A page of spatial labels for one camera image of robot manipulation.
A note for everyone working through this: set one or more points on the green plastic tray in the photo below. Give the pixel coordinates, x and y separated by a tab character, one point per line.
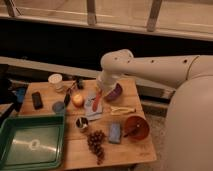
32	143

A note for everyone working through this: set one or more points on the blue sponge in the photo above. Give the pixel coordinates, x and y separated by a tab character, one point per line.
114	133

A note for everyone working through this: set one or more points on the grey blue cloth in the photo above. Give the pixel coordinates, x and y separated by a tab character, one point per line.
88	106

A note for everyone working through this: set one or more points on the red chili pepper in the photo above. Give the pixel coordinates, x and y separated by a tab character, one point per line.
96	101

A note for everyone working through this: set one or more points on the blue round lid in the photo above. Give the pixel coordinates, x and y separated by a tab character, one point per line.
59	107

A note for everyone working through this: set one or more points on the white cup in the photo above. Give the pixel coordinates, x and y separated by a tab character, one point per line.
56	81

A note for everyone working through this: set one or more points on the red yellow apple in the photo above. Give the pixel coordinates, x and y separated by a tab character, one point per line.
77	100

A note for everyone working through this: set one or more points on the black rectangular block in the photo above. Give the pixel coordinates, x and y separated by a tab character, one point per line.
37	100

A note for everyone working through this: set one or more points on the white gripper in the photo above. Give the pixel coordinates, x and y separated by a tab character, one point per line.
107	81

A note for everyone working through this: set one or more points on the dark utensil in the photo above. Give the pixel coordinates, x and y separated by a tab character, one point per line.
68	94

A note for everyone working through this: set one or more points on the purple eggplant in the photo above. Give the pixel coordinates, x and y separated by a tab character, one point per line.
115	93

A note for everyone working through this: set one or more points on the orange bowl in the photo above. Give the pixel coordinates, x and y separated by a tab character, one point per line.
136	128

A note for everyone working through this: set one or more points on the small black object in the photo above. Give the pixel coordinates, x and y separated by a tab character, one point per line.
79	83

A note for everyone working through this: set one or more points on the small dark cup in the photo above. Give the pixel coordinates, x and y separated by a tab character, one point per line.
82	123

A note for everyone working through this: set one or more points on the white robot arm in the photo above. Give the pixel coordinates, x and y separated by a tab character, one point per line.
188	143

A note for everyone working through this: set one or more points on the bunch of purple grapes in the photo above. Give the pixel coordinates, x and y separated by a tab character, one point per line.
94	141

